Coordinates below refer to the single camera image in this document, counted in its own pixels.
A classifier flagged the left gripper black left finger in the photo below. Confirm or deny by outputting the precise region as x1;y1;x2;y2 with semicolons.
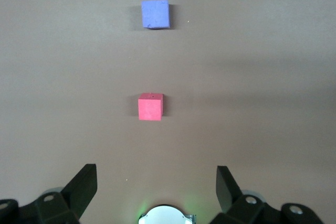
0;163;98;224

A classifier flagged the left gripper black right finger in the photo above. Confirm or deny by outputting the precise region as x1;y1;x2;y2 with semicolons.
209;165;324;224

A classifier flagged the red foam block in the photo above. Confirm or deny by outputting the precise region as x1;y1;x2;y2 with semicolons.
138;92;164;122

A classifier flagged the brown table mat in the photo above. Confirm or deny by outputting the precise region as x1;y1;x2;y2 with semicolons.
0;0;336;224

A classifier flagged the purple foam block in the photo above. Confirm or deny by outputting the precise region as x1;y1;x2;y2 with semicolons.
140;0;171;29

